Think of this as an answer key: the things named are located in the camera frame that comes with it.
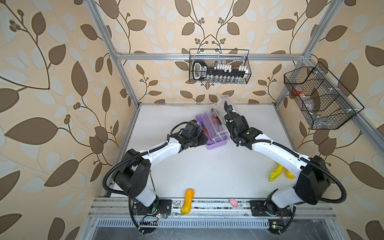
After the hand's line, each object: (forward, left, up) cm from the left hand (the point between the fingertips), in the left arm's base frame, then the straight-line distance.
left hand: (208, 138), depth 85 cm
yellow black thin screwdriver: (-16, +34, -14) cm, 40 cm away
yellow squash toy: (-33, +11, -10) cm, 36 cm away
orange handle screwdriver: (+17, -3, 0) cm, 17 cm away
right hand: (+7, -16, +10) cm, 20 cm away
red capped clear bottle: (+26, -53, +16) cm, 61 cm away
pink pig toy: (-30, -13, -13) cm, 35 cm away
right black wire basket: (+8, -57, +22) cm, 61 cm away
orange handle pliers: (+13, +2, -10) cm, 17 cm away
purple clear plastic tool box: (+2, -6, 0) cm, 6 cm away
